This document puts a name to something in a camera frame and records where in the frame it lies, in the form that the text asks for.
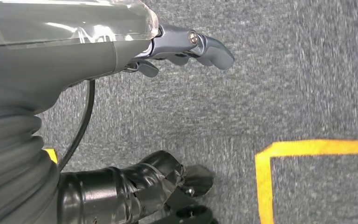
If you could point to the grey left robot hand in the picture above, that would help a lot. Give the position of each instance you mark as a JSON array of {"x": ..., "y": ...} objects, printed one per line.
[{"x": 58, "y": 46}]

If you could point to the black robot foot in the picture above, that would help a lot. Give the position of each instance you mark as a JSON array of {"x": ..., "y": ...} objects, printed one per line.
[{"x": 194, "y": 198}]

